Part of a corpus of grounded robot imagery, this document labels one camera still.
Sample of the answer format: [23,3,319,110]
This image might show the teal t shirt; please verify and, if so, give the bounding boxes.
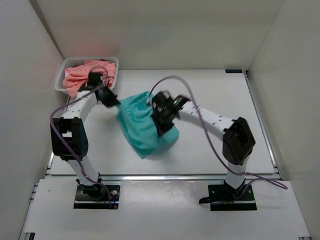
[117,91,180,159]

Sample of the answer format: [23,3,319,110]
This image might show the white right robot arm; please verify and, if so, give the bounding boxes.
[147,91,256,200]

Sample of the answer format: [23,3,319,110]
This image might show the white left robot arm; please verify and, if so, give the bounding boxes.
[50,70,120,202]

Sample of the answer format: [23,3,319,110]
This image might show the salmon pink t shirt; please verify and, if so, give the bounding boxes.
[62,59,116,98]

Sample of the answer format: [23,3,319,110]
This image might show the white plastic basket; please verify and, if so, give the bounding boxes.
[54,56,119,95]

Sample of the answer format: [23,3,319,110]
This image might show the blue label sticker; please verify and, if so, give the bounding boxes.
[225,69,243,74]

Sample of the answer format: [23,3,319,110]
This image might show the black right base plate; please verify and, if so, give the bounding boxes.
[198,184,257,211]

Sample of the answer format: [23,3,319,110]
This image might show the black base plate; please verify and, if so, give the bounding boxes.
[198,184,257,211]
[73,184,121,210]

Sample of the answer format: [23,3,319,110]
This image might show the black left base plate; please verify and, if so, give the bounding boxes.
[73,184,121,210]

